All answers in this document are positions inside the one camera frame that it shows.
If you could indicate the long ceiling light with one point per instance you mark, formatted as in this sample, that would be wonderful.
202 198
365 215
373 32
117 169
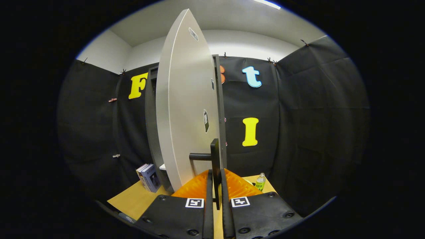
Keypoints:
268 4

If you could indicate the dark grey shoe cabinet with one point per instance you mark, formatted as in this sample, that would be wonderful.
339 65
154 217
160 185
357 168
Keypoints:
151 132

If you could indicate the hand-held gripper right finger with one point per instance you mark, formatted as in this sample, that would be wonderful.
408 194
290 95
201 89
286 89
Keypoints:
262 215

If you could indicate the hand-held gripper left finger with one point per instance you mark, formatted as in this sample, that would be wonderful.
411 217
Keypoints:
176 219

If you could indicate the blue-covered book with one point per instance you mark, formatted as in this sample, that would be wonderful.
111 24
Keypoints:
152 179

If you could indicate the green drink bottle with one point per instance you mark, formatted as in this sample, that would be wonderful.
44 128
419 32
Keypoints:
260 183

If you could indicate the black backdrop cloth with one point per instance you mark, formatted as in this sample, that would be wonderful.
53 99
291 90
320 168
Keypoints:
315 116

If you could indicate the beige shoe cabinet door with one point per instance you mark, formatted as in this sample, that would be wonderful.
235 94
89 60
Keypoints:
182 116

